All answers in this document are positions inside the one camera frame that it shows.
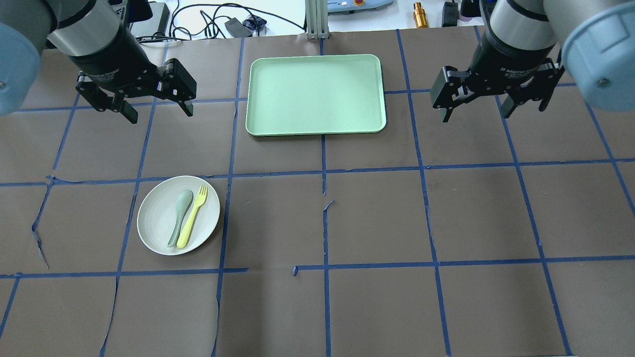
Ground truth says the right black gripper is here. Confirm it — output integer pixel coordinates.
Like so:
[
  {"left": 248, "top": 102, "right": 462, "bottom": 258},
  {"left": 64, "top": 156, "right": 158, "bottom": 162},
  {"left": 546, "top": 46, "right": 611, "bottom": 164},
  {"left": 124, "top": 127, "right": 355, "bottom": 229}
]
[{"left": 430, "top": 30, "right": 565, "bottom": 123}]

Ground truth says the light green tray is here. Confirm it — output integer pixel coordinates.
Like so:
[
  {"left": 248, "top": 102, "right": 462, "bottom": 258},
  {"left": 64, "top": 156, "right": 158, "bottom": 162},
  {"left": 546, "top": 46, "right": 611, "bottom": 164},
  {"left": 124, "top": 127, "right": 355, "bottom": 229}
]
[{"left": 246, "top": 54, "right": 387, "bottom": 136}]

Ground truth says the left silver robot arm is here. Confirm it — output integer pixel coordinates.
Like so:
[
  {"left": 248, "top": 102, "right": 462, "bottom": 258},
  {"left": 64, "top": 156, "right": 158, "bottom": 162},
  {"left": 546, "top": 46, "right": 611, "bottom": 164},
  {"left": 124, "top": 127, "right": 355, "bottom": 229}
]
[{"left": 0, "top": 0, "right": 197, "bottom": 124}]

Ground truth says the sage green spoon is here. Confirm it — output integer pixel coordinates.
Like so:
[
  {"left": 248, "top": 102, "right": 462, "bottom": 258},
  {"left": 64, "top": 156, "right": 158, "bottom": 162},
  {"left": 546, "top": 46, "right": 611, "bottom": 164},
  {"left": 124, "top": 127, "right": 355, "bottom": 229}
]
[{"left": 167, "top": 190, "right": 193, "bottom": 247}]

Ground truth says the black power adapter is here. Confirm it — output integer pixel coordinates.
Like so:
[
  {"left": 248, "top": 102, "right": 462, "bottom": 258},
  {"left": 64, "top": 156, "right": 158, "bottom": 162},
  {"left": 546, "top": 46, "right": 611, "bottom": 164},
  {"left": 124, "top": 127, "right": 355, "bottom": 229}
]
[{"left": 224, "top": 17, "right": 253, "bottom": 38}]

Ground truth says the black cable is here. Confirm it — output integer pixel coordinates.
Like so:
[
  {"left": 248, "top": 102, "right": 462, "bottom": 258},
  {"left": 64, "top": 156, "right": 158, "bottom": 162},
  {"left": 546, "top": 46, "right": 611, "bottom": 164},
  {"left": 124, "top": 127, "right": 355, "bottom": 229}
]
[{"left": 169, "top": 4, "right": 306, "bottom": 41}]

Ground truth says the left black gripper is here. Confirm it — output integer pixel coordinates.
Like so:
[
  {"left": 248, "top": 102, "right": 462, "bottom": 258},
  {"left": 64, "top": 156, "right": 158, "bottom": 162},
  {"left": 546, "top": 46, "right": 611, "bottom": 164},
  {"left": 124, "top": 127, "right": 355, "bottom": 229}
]
[{"left": 69, "top": 26, "right": 197, "bottom": 124}]

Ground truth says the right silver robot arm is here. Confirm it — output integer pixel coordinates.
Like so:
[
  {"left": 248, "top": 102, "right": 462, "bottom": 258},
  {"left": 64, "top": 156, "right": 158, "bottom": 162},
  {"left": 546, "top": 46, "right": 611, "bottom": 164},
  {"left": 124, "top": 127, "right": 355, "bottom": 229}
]
[{"left": 430, "top": 0, "right": 635, "bottom": 122}]

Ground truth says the teach pendant tablet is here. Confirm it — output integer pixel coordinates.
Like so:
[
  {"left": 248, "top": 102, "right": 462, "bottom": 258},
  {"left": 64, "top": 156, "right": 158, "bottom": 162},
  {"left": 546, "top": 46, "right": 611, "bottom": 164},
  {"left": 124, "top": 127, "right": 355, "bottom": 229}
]
[{"left": 327, "top": 0, "right": 394, "bottom": 14}]

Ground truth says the yellow plastic fork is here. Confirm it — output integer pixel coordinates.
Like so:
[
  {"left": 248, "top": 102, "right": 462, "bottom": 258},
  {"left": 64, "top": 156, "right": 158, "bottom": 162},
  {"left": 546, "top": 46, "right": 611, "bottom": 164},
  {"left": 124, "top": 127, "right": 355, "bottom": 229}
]
[{"left": 176, "top": 184, "right": 208, "bottom": 249}]

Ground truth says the aluminium frame post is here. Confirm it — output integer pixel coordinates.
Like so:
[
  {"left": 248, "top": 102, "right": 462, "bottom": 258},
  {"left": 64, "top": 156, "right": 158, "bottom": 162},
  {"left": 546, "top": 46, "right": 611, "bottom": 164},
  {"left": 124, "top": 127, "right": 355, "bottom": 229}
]
[{"left": 305, "top": 0, "right": 330, "bottom": 39}]

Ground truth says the cream round plate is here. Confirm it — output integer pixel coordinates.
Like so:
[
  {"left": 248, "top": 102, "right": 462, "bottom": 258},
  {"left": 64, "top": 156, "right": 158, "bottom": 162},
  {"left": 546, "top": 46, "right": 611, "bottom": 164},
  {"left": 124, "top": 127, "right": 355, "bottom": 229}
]
[{"left": 136, "top": 176, "right": 221, "bottom": 256}]

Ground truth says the brass cylinder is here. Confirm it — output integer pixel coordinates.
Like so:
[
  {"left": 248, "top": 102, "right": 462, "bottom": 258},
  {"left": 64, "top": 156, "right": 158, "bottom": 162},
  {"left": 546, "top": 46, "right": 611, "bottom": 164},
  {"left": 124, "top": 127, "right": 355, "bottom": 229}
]
[{"left": 413, "top": 2, "right": 429, "bottom": 28}]

